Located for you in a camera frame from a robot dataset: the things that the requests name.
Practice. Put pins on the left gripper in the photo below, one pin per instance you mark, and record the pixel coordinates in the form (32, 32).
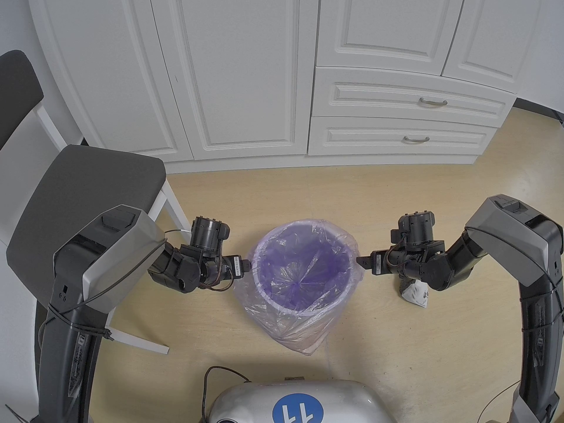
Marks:
(224, 271)

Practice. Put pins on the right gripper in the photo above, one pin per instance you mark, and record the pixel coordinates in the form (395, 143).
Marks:
(392, 265)

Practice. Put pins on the black plastic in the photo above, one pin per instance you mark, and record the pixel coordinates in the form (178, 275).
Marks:
(403, 283)

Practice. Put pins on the purple plastic bag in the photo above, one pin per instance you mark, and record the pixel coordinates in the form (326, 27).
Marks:
(304, 271)

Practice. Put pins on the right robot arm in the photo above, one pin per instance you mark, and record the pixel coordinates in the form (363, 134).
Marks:
(506, 245)

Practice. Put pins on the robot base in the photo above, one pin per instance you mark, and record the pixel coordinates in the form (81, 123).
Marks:
(330, 401)

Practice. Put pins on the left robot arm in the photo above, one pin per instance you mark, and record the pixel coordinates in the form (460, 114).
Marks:
(119, 254)

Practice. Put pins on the white trash bin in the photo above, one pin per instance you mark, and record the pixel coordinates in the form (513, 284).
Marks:
(304, 313)

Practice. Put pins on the crumpled white paper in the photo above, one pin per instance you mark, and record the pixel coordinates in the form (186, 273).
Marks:
(416, 295)

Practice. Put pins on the white chair with grey seat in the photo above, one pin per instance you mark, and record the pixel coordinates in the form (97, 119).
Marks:
(88, 183)

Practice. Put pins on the white wardrobe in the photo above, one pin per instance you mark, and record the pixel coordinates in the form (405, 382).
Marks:
(246, 60)

